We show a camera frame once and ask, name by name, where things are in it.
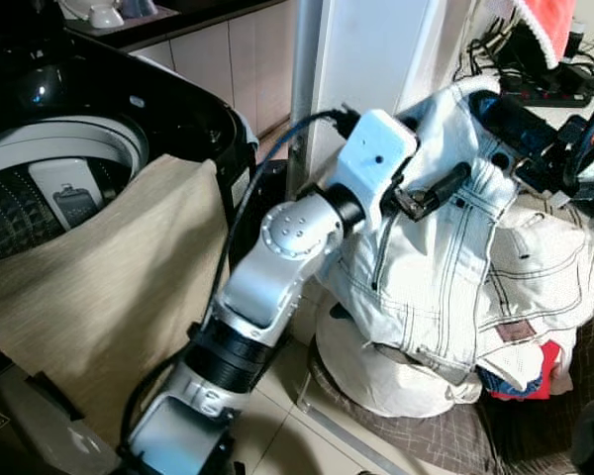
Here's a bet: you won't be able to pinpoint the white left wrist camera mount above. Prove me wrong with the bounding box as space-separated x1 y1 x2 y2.
329 109 420 234

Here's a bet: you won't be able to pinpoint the black top-loading washing machine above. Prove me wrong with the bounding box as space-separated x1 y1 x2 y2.
0 0 261 273

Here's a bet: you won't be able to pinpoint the black power strip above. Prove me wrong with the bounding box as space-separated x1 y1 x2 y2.
500 61 594 110

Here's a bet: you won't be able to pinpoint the beige woven cloth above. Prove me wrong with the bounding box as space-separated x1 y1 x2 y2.
0 153 231 448

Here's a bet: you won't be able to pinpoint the grey washer drum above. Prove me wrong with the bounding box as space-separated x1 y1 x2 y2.
0 114 151 268

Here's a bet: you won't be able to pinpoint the white cup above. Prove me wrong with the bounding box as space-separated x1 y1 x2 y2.
87 3 126 31

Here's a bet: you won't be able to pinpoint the red cloth with white trim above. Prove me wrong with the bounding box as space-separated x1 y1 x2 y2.
513 0 579 70

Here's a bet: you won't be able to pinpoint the red and blue garment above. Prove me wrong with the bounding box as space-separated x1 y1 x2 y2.
478 339 567 402

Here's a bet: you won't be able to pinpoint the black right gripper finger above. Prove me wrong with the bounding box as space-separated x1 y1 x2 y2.
469 89 506 125

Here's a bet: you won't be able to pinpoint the tangle of black cables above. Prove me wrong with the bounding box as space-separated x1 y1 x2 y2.
453 15 594 100

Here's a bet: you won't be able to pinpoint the white cabinet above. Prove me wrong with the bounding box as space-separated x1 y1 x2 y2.
307 0 501 189

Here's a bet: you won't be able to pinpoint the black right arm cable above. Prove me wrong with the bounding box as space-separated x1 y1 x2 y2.
562 94 594 196

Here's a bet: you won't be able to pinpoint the beige counter cabinet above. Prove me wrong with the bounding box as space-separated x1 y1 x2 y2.
64 0 300 140

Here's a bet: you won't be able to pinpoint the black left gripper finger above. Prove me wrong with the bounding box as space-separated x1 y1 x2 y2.
416 161 474 211

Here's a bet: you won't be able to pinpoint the white jeans with dark stitching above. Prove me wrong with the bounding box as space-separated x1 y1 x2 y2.
317 77 594 392

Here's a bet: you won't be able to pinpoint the plain white crumpled garment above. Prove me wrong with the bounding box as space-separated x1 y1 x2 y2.
314 297 486 419

